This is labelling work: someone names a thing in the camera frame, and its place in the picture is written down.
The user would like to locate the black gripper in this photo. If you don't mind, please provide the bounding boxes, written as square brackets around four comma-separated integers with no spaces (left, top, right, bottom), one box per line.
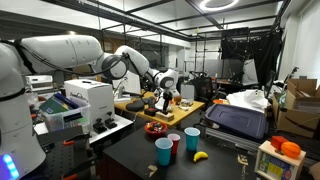
[162,92,173,114]

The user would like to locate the blue plastic cup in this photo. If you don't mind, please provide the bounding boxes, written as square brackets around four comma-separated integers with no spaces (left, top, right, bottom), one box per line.
[155,138,173,166]
[184,127,200,151]

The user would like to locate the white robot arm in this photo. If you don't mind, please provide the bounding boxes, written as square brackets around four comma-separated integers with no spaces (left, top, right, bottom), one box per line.
[0,35,178,180]

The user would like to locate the colourful small toys in bowl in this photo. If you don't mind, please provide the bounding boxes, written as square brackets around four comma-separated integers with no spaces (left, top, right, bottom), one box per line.
[146,122,164,132]

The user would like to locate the red bowl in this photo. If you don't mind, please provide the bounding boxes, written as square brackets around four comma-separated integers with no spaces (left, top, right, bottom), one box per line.
[144,121,168,137]

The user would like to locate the red plastic cup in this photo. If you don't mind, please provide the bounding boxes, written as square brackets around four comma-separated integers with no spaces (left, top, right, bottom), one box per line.
[167,133,180,154]

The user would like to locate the brown toy football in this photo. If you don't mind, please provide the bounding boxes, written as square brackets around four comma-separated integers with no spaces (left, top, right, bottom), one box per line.
[173,95,182,103]

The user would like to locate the white plush chicken toy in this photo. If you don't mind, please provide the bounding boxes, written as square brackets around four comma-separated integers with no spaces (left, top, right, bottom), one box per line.
[155,97,172,111]

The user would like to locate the wooden desk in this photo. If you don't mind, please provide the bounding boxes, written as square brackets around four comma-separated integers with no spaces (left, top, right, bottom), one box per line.
[115,101,204,128]

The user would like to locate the black cylindrical speaker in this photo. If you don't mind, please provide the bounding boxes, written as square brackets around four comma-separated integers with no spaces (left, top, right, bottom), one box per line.
[148,97,155,108]

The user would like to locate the tan cardboard box small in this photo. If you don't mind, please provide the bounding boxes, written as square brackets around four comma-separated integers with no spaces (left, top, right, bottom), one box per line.
[156,111,174,121]

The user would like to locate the black wrist rest pad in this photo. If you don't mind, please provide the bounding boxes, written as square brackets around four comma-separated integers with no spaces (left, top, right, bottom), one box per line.
[126,99,148,112]

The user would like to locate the white computer monitor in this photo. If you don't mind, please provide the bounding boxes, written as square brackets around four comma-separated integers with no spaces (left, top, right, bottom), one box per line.
[112,71,141,101]

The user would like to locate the yellow toy banana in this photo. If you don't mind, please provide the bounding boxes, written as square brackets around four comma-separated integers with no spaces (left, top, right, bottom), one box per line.
[193,151,208,163]

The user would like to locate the white equipment box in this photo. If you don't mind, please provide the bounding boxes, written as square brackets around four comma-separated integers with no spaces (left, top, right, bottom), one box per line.
[64,79,115,130]

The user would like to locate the blue plastic bin lid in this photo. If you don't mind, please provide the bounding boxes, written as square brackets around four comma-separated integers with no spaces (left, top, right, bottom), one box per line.
[205,104,266,139]

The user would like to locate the clear plastic storage bin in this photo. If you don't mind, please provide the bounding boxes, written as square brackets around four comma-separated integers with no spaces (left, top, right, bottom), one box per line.
[40,97,90,133]

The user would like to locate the red toy block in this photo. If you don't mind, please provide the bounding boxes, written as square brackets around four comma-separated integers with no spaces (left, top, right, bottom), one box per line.
[271,136,287,150]

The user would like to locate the wooden toy crate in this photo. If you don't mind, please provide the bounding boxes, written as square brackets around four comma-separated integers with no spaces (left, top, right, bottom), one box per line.
[255,141,306,180]

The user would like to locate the large cardboard box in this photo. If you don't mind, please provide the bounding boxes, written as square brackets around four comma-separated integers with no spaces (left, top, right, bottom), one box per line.
[272,79,320,139]

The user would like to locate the orange toy basketball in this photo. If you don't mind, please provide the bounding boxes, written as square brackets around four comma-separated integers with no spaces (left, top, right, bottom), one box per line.
[281,142,301,158]

